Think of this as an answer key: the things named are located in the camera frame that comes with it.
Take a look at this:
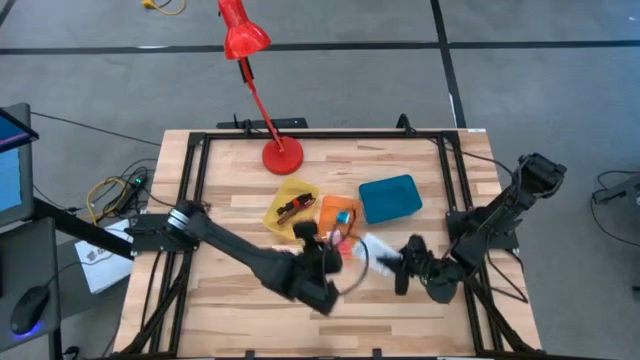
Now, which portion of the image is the black clamp handle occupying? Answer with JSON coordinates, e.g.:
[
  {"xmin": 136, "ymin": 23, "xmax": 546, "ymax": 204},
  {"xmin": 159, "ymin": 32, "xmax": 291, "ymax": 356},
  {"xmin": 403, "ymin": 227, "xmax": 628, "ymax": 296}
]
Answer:
[{"xmin": 394, "ymin": 113, "xmax": 416, "ymax": 136}]

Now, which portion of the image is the yellow cable with plug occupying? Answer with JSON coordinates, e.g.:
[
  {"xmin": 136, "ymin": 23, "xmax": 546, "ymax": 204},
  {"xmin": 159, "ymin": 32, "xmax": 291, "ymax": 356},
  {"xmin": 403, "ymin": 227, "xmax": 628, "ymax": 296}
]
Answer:
[{"xmin": 141, "ymin": 0, "xmax": 187, "ymax": 16}]

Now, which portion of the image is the dark grey desk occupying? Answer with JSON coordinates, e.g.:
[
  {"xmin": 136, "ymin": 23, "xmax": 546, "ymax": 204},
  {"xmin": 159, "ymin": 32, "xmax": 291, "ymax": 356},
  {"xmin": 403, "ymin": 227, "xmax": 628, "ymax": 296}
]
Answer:
[{"xmin": 0, "ymin": 217, "xmax": 61, "ymax": 360}]

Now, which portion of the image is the black cable bundle red tie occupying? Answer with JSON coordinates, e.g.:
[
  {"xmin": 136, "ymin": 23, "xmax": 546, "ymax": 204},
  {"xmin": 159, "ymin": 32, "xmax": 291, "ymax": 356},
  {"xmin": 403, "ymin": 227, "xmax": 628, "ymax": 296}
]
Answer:
[{"xmin": 276, "ymin": 192, "xmax": 317, "ymax": 225}]

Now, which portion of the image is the red desk lamp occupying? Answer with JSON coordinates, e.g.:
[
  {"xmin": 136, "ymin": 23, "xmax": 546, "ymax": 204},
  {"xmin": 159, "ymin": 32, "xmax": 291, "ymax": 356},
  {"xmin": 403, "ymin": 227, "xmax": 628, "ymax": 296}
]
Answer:
[{"xmin": 217, "ymin": 0, "xmax": 305, "ymax": 176}]

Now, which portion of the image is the black computer monitor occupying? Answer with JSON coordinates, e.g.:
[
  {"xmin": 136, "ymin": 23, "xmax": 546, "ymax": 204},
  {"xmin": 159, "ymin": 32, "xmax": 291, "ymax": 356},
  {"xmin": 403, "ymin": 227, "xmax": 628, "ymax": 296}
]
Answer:
[{"xmin": 0, "ymin": 102, "xmax": 40, "ymax": 229}]

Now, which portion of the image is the black aluminium table frame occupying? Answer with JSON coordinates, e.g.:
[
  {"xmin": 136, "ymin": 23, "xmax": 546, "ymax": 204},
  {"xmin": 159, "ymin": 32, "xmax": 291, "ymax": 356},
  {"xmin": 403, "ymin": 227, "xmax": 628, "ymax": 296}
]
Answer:
[{"xmin": 117, "ymin": 127, "xmax": 546, "ymax": 360}]

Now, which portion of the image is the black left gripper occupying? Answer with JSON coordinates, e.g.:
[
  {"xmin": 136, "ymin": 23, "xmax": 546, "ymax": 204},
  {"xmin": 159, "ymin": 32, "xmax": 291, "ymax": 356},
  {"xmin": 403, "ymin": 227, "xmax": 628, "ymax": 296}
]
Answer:
[{"xmin": 292, "ymin": 222, "xmax": 345, "ymax": 281}]

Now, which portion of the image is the long black power bar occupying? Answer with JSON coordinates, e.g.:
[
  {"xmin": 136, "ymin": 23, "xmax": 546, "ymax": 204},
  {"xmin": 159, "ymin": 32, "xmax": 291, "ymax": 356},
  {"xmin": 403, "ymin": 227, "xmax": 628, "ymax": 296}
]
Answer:
[{"xmin": 215, "ymin": 117, "xmax": 310, "ymax": 130}]

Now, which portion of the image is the teal plastic bin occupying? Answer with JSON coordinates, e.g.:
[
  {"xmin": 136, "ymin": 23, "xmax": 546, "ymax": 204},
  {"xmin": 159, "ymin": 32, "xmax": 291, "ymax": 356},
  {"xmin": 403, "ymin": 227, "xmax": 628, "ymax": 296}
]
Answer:
[{"xmin": 358, "ymin": 173, "xmax": 424, "ymax": 225}]

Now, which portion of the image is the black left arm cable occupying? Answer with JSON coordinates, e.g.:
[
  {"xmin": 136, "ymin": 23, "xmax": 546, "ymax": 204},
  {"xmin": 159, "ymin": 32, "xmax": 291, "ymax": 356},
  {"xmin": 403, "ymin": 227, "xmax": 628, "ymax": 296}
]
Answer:
[{"xmin": 343, "ymin": 234, "xmax": 372, "ymax": 297}]

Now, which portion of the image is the white cardboard box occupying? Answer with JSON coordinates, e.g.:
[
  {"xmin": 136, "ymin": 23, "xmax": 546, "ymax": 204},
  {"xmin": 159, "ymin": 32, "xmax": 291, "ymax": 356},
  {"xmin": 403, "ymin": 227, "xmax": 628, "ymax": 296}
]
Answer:
[{"xmin": 74, "ymin": 219, "xmax": 135, "ymax": 295}]

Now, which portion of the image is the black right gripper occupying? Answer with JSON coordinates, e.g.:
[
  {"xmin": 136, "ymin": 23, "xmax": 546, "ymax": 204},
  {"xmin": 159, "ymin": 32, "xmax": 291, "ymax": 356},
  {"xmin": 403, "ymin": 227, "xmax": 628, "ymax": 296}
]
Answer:
[{"xmin": 375, "ymin": 234, "xmax": 434, "ymax": 296}]

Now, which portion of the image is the black power strip green light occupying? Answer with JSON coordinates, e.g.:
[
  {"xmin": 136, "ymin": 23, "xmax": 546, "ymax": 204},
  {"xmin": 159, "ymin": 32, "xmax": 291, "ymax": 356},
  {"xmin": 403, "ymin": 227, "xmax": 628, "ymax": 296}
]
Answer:
[{"xmin": 117, "ymin": 172, "xmax": 149, "ymax": 214}]

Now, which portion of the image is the yellow coiled cable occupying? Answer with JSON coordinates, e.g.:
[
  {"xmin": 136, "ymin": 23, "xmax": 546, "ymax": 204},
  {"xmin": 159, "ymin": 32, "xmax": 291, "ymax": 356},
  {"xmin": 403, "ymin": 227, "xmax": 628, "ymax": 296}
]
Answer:
[{"xmin": 85, "ymin": 176, "xmax": 132, "ymax": 224}]

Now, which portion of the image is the black computer mouse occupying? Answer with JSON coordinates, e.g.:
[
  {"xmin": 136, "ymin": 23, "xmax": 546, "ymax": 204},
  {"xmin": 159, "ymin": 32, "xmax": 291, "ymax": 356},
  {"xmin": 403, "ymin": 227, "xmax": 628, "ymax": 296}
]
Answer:
[{"xmin": 9, "ymin": 284, "xmax": 51, "ymax": 336}]

